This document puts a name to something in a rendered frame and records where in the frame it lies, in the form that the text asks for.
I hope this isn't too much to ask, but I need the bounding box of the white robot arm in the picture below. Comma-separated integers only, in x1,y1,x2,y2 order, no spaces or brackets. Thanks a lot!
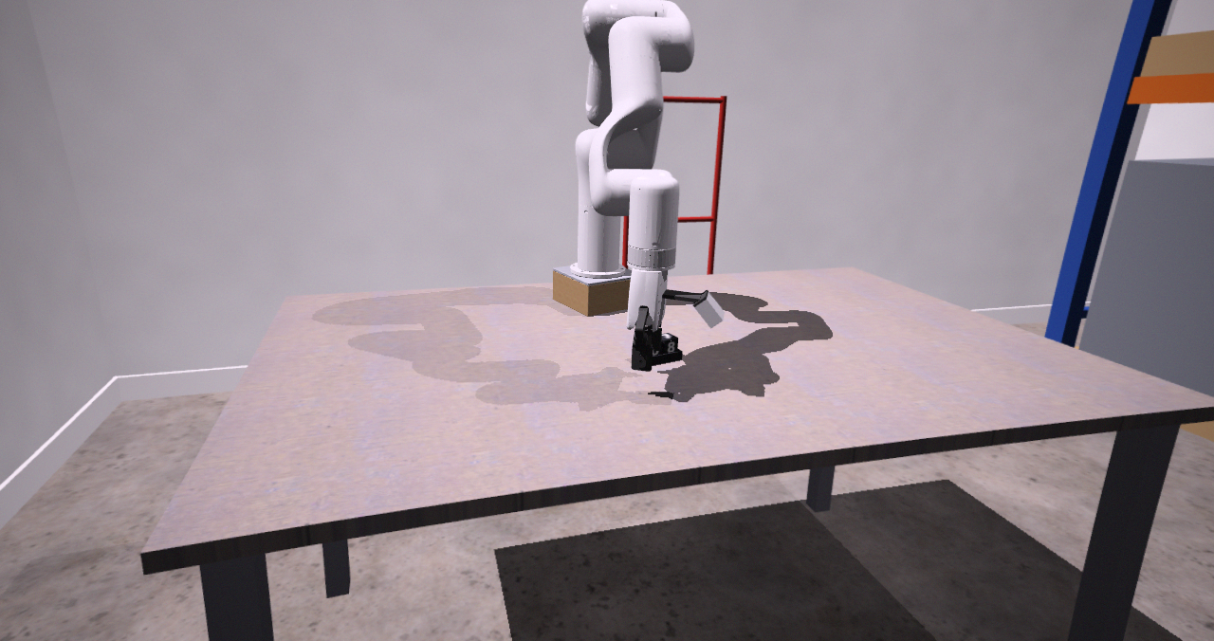
571,0,694,279

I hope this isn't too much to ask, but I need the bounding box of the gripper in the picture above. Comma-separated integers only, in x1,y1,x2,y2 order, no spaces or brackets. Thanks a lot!
626,262,675,371

